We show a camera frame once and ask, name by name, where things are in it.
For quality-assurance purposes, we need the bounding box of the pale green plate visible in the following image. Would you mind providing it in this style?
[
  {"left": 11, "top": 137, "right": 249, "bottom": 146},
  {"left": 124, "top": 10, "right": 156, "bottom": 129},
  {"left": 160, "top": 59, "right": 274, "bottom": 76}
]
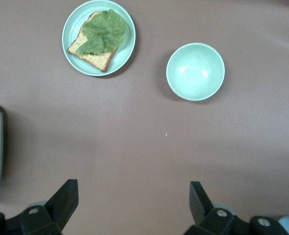
[{"left": 62, "top": 0, "right": 137, "bottom": 77}]

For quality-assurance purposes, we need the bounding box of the brown toast slice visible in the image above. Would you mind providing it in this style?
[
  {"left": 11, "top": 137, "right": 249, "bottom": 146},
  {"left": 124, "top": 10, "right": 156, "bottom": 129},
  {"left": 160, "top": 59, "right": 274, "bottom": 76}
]
[{"left": 67, "top": 11, "right": 120, "bottom": 73}]

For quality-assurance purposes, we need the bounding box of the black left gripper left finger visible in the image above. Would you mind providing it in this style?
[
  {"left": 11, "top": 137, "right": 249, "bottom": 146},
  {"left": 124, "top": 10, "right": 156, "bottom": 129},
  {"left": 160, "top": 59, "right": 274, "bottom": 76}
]
[{"left": 19, "top": 179, "right": 79, "bottom": 235}]

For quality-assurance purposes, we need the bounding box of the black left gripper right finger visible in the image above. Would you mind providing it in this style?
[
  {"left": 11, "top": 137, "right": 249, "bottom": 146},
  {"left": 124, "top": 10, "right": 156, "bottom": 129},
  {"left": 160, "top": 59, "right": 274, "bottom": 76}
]
[{"left": 183, "top": 181, "right": 245, "bottom": 235}]

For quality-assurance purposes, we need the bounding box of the pale green bowl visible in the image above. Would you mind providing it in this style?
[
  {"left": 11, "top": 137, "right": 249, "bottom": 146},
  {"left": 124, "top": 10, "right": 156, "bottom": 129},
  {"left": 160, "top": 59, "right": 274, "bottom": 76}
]
[{"left": 166, "top": 43, "right": 225, "bottom": 102}]

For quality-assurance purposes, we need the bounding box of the green lettuce leaf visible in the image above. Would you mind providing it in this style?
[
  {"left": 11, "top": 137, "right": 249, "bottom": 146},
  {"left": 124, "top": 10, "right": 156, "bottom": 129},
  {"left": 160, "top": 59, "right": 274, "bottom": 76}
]
[{"left": 75, "top": 9, "right": 128, "bottom": 56}]

